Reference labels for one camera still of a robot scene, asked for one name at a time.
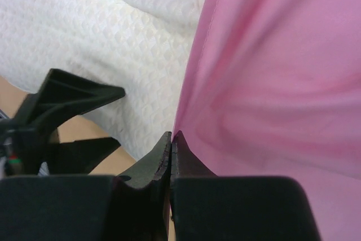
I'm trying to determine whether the cream pillow yellow edge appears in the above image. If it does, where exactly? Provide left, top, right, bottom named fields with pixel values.
left=1, top=0, right=205, bottom=160

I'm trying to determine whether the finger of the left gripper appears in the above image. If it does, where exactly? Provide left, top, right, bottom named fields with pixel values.
left=46, top=137, right=120, bottom=174
left=28, top=69, right=125, bottom=128

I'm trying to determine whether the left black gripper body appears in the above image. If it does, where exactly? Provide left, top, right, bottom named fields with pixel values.
left=1, top=94, right=56, bottom=176

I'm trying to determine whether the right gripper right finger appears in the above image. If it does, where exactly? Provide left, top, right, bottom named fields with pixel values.
left=170, top=131, right=216, bottom=240

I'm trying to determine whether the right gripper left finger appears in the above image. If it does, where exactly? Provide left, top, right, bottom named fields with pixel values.
left=118, top=132, right=171, bottom=240

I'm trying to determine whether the pink pillowcase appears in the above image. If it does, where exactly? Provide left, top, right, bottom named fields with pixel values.
left=174, top=0, right=360, bottom=240

